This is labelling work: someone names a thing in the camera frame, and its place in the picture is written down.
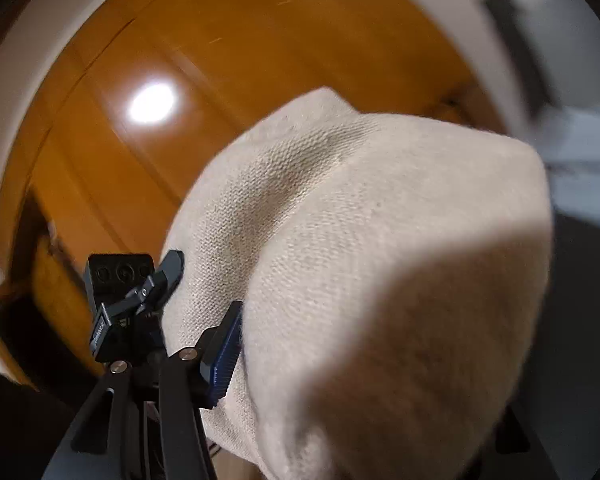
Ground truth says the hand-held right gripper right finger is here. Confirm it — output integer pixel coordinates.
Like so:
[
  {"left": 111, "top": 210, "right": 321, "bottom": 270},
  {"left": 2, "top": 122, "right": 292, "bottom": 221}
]
[{"left": 492, "top": 400, "right": 556, "bottom": 480}]

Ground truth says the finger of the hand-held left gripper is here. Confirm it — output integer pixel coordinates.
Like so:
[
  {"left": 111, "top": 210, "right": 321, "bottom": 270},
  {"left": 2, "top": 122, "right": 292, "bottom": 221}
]
[{"left": 130, "top": 249, "right": 186, "bottom": 312}]

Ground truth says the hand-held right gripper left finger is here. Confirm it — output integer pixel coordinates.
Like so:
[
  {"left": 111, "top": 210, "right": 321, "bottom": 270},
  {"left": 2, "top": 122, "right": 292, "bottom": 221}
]
[{"left": 42, "top": 301, "right": 244, "bottom": 480}]

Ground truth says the beige knitted sweater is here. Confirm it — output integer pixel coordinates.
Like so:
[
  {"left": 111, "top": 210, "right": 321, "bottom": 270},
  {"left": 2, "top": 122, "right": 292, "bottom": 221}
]
[{"left": 159, "top": 86, "right": 555, "bottom": 480}]

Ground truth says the person's left forearm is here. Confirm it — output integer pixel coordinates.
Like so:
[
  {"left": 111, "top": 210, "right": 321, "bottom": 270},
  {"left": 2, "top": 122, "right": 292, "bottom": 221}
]
[{"left": 0, "top": 370, "right": 96, "bottom": 480}]

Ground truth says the orange wooden wardrobe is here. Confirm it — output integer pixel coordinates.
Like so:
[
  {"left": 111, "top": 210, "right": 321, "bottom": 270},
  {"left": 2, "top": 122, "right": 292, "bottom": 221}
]
[{"left": 0, "top": 0, "right": 486, "bottom": 386}]

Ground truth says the light blue garment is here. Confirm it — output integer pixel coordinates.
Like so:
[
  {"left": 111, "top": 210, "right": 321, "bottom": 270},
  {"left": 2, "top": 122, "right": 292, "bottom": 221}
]
[{"left": 530, "top": 107, "right": 600, "bottom": 231}]

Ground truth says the blue yellow grey armchair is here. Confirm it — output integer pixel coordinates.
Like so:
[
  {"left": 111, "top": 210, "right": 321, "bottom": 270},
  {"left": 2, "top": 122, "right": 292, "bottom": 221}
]
[{"left": 480, "top": 0, "right": 563, "bottom": 121}]

